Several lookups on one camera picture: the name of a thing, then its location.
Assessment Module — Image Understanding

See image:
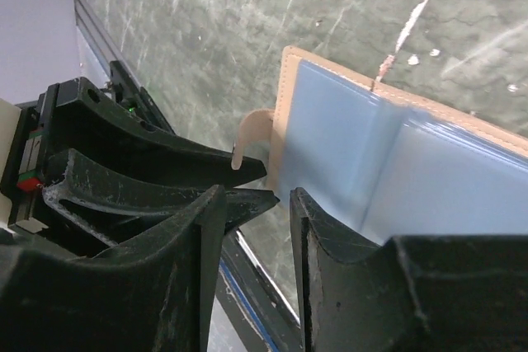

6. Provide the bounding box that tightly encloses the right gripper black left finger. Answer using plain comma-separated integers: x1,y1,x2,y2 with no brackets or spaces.
1,185,226,351

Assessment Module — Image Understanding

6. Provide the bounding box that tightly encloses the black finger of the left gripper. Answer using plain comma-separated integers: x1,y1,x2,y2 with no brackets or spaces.
50,77,266,187

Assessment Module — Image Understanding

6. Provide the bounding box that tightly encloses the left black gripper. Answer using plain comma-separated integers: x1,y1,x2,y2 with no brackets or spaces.
1,83,279,256

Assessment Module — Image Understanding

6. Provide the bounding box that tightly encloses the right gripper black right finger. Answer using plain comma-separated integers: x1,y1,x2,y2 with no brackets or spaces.
290,188,527,351

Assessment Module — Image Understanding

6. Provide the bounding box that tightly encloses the tan leather card holder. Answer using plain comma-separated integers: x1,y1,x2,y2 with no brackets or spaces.
231,46,527,242

